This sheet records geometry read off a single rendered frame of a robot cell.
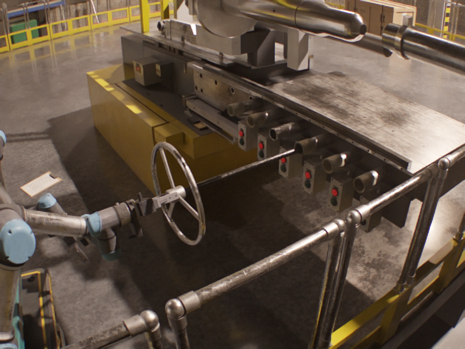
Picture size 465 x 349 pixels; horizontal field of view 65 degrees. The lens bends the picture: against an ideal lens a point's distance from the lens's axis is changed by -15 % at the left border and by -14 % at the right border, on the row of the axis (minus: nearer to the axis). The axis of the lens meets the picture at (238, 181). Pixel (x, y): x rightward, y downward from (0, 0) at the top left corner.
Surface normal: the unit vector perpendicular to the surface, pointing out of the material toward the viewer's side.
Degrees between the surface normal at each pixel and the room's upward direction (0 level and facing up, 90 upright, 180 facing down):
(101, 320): 0
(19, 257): 84
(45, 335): 0
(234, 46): 90
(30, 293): 0
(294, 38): 90
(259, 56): 90
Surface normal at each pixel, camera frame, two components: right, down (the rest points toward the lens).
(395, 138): -0.01, -0.84
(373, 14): -0.82, 0.31
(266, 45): 0.57, 0.43
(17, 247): 0.78, 0.22
